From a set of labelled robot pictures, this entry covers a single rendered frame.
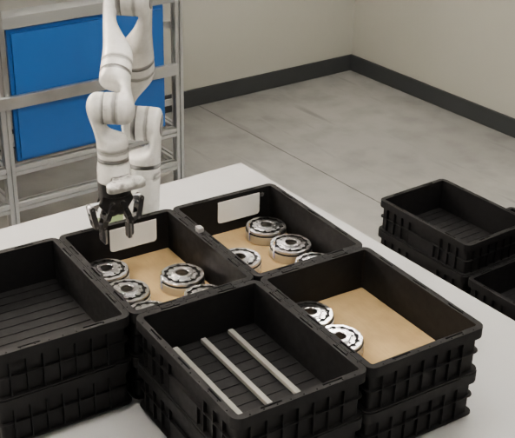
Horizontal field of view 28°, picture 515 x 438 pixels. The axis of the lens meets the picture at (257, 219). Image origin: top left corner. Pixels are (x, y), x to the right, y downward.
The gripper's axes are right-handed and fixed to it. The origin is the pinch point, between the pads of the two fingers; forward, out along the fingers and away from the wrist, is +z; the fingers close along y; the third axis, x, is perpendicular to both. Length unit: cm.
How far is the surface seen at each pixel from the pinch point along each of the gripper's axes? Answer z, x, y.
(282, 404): 1, 71, 2
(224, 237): 11.7, -4.1, -31.6
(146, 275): 11.4, 2.7, -5.9
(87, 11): 7, -188, -78
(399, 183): 98, -140, -213
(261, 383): 11, 53, -6
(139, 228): 4.1, -6.9, -9.2
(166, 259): 11.6, -1.6, -13.6
